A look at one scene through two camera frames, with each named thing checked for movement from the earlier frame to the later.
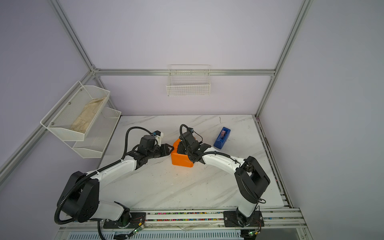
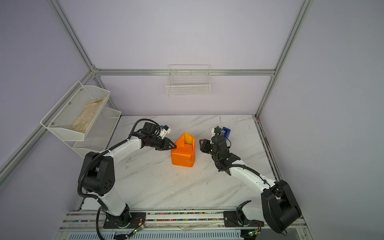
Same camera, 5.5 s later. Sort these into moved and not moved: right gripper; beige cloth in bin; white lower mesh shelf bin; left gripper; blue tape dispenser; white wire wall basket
Moved: left gripper; right gripper
Not moved: white wire wall basket; beige cloth in bin; blue tape dispenser; white lower mesh shelf bin
